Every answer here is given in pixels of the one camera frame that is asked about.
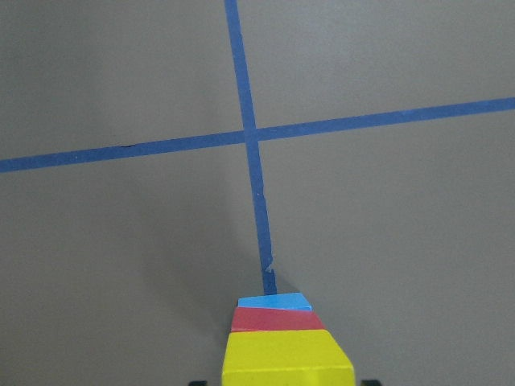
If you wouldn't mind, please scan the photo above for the blue cube block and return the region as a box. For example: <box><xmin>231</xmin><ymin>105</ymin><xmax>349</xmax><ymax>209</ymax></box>
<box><xmin>237</xmin><ymin>292</ymin><xmax>312</xmax><ymax>311</ymax></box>

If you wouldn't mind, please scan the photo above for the red cube block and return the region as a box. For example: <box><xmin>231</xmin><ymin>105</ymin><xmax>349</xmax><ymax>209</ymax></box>
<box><xmin>231</xmin><ymin>307</ymin><xmax>326</xmax><ymax>332</ymax></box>

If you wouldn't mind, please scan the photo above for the yellow cube block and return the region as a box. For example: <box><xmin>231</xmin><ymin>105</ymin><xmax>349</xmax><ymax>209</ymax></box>
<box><xmin>221</xmin><ymin>330</ymin><xmax>356</xmax><ymax>386</ymax></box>

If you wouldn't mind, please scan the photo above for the long blue tape line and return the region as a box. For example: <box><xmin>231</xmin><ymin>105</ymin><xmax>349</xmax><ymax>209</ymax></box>
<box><xmin>1</xmin><ymin>97</ymin><xmax>514</xmax><ymax>173</ymax></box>

